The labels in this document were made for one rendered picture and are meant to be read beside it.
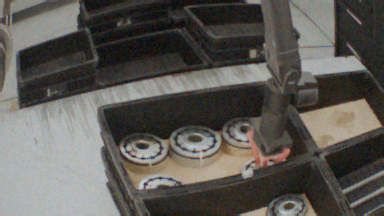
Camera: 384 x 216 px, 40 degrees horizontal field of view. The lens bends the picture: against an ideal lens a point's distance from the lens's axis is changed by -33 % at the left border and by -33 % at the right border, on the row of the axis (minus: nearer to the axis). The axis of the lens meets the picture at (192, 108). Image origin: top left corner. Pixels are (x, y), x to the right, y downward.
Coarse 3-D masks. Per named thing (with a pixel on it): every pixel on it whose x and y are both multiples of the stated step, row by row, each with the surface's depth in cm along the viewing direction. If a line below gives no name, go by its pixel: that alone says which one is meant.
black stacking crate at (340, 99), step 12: (324, 84) 165; (336, 84) 167; (348, 84) 169; (360, 84) 171; (372, 84) 167; (324, 96) 168; (336, 96) 170; (348, 96) 172; (360, 96) 174; (372, 96) 169; (300, 108) 166; (312, 108) 168; (372, 108) 170
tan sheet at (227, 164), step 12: (216, 132) 160; (168, 144) 156; (168, 156) 153; (228, 156) 153; (252, 156) 153; (168, 168) 149; (180, 168) 150; (192, 168) 150; (204, 168) 150; (216, 168) 150; (228, 168) 150; (240, 168) 150; (132, 180) 145; (192, 180) 146; (204, 180) 146
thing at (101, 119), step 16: (160, 96) 153; (176, 96) 153; (192, 96) 154; (288, 112) 149; (112, 144) 138; (304, 144) 140; (288, 160) 136; (128, 176) 130; (240, 176) 132; (128, 192) 128; (144, 192) 127
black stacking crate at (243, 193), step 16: (272, 176) 133; (288, 176) 135; (304, 176) 137; (320, 176) 131; (208, 192) 129; (224, 192) 130; (240, 192) 132; (256, 192) 134; (272, 192) 136; (288, 192) 138; (304, 192) 141; (320, 192) 131; (160, 208) 128; (176, 208) 129; (192, 208) 130; (208, 208) 132; (224, 208) 133; (240, 208) 135; (256, 208) 137; (320, 208) 131; (336, 208) 122
